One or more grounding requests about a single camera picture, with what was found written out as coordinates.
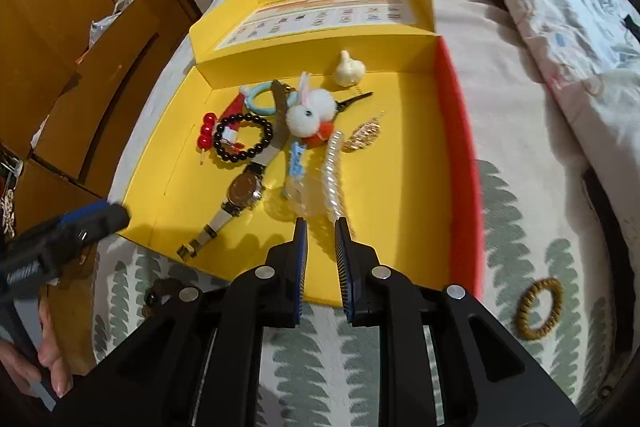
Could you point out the white plastic bag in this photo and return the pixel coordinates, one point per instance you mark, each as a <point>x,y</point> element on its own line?
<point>98,27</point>

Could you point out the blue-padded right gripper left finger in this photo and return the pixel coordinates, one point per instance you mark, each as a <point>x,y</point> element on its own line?
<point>286,287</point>

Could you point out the person left hand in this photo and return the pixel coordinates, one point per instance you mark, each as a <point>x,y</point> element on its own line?
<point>23,373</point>

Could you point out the white garlic hair clip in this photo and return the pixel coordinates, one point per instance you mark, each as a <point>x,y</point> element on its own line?
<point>349,72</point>

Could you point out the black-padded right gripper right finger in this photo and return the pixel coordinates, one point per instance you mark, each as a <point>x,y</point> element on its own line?
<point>366,285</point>

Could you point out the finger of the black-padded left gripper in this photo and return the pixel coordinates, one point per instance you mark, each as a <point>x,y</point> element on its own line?
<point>66,243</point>

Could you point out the clear pearl claw clip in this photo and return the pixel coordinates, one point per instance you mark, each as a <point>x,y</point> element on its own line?
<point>322,192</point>

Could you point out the blue hair clip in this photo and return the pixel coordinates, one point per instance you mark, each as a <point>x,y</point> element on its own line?
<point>296,169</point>

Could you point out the grey strap wristwatch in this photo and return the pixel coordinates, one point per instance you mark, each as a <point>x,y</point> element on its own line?
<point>247,187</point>

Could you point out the white bunny pompom hair clip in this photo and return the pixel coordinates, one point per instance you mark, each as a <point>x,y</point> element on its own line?
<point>311,118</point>

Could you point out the yellow cardboard box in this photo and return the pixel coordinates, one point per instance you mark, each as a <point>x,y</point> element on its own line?
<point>413,195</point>

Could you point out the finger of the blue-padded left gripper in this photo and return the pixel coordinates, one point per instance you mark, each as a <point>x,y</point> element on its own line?
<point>83,213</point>

